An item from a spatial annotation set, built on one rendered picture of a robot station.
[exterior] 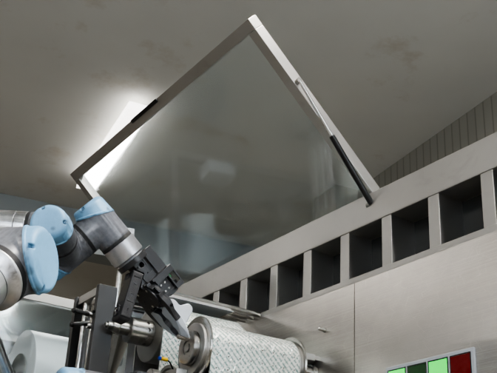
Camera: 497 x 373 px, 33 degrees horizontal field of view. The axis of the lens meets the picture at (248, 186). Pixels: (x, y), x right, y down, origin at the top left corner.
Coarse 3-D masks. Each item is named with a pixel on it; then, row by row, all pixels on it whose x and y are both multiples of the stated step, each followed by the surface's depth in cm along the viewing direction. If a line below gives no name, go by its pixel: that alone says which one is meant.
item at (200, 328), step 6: (192, 324) 190; (198, 324) 188; (192, 330) 189; (198, 330) 187; (204, 330) 185; (204, 336) 184; (204, 342) 183; (204, 348) 183; (198, 354) 184; (204, 354) 183; (198, 360) 183; (300, 360) 196; (180, 366) 190; (186, 366) 187; (192, 366) 185; (198, 366) 183; (300, 366) 195; (192, 372) 184; (204, 372) 185
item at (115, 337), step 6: (114, 336) 251; (120, 336) 252; (114, 342) 251; (120, 342) 252; (114, 348) 251; (120, 348) 252; (114, 354) 251; (120, 354) 252; (114, 360) 251; (120, 360) 253; (108, 366) 250; (114, 366) 251; (108, 372) 250; (114, 372) 251
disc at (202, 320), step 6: (198, 318) 190; (204, 318) 188; (204, 324) 187; (210, 324) 185; (210, 330) 184; (210, 336) 183; (210, 342) 183; (210, 348) 182; (210, 354) 182; (204, 360) 183; (204, 366) 182; (198, 372) 184
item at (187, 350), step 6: (192, 336) 186; (198, 336) 186; (180, 342) 190; (186, 342) 188; (192, 342) 185; (198, 342) 185; (180, 348) 189; (186, 348) 187; (192, 348) 185; (198, 348) 184; (180, 354) 188; (186, 354) 186; (192, 354) 184; (180, 360) 188; (186, 360) 185; (192, 360) 184
